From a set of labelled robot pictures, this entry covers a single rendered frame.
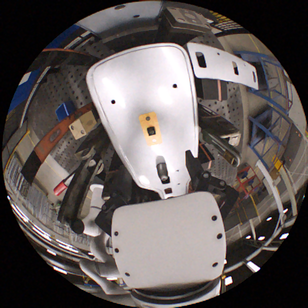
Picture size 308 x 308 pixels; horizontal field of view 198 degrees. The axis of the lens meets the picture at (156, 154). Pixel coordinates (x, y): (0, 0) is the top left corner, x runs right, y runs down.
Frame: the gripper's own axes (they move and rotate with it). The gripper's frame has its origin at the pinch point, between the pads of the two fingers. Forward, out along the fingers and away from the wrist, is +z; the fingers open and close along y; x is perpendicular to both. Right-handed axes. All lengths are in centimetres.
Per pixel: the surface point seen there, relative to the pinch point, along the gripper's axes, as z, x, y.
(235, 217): -17, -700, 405
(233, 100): 42, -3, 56
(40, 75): 9.4, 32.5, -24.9
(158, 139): 11.8, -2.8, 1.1
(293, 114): 55, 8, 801
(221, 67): 12.0, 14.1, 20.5
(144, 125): 11.7, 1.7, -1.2
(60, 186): -0.9, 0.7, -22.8
